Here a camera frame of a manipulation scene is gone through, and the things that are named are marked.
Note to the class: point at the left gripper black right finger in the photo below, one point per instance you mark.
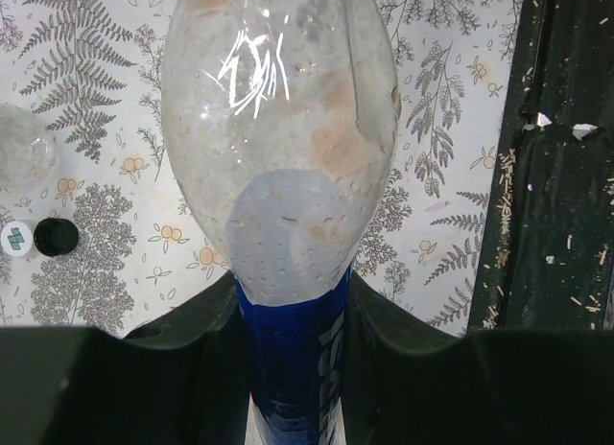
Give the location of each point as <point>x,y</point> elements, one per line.
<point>405,382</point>

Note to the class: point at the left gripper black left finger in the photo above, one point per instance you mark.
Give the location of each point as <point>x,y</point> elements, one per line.
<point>179,379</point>

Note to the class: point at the white cap green print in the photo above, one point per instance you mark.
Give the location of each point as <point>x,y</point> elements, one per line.
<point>17,238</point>

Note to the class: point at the clear bottle black cap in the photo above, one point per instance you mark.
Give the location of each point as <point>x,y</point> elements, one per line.
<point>28,149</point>

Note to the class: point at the clear bottle blue label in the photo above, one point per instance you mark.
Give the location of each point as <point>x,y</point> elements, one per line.
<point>280,119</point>

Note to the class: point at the floral tablecloth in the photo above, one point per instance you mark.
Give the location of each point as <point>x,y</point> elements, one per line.
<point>91,70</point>

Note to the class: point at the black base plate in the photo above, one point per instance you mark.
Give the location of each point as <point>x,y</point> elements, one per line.
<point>547,254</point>

